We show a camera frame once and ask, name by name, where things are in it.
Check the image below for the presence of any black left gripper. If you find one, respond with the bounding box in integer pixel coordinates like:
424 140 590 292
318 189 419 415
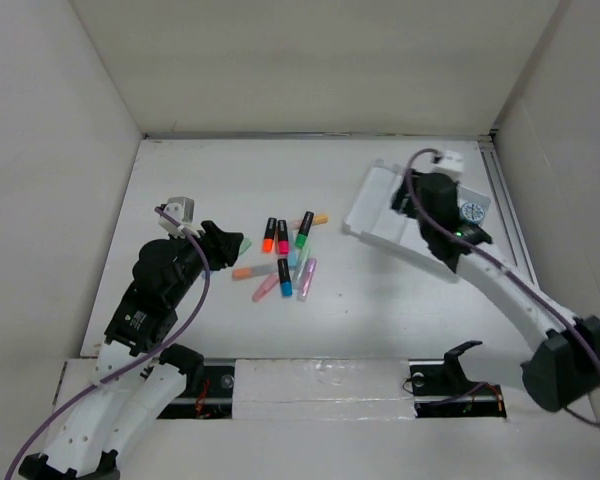
168 220 242 305

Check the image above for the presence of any black highlighter orange cap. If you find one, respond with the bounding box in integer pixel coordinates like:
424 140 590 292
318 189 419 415
261 217 277 253

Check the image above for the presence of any blue paint jar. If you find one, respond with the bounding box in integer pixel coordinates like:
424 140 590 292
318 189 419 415
460 202 487 225

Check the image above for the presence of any black highlighter pink cap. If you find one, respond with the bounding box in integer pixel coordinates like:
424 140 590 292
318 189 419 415
276 219 290 255

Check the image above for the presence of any black highlighter blue cap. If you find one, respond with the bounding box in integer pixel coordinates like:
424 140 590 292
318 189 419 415
277 258 293 298

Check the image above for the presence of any black highlighter green cap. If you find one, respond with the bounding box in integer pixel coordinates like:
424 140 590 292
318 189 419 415
295 211 314 248

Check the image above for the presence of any pastel green long marker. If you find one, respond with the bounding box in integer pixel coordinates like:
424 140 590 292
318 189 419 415
295 244 311 281

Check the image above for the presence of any clear marker yellow cap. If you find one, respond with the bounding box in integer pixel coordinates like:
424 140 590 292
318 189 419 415
288 214 329 230

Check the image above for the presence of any pastel purple marker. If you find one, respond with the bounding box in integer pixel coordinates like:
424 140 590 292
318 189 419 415
297 257 317 302

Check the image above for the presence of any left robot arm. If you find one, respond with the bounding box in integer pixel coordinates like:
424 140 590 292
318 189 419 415
13 216 244 479

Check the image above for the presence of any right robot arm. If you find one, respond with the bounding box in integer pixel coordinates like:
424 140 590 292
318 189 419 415
391 169 600 412

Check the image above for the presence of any pastel green short marker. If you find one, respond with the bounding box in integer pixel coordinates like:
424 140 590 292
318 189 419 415
238 237 252 256

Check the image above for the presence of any clear marker orange cap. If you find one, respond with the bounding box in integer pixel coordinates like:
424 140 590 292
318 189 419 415
232 264 278 280

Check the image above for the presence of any white compartment organizer tray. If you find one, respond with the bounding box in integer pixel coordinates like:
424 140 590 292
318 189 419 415
343 155 491 281

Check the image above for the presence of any pastel pink marker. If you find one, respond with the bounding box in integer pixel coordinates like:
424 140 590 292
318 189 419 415
252 273 279 303

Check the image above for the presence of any pastel light blue marker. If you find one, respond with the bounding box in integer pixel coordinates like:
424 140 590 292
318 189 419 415
287 248 298 269

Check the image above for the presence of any white foam block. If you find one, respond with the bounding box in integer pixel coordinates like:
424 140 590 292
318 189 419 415
232 359 415 421

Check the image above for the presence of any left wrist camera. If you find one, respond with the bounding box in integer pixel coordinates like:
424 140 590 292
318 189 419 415
158 196 197 238

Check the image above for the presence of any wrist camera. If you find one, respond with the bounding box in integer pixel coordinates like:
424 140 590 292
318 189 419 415
158 196 197 238
431 150 464 181

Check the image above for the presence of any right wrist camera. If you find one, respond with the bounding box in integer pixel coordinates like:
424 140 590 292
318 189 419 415
431 150 464 181

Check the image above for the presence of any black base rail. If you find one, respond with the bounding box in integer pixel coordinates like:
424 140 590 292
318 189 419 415
158 360 235 420

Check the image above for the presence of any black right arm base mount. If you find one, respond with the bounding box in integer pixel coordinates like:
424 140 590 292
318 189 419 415
402 340 507 419

